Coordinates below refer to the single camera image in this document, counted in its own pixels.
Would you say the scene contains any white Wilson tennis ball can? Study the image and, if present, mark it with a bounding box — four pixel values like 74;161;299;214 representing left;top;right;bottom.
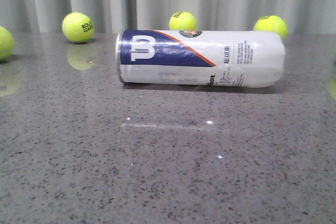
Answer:
116;29;285;88

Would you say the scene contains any centre tennis ball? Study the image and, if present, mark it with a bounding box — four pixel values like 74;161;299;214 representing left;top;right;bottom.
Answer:
169;12;197;30

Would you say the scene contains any Roland Garros tennis ball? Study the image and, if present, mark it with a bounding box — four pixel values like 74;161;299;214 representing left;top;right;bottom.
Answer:
62;12;94;43

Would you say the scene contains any right tennis ball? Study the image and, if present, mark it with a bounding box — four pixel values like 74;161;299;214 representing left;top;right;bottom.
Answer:
254;15;288;39

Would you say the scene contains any far-left tennis ball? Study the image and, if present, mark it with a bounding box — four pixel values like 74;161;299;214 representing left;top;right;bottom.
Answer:
0;26;14;61

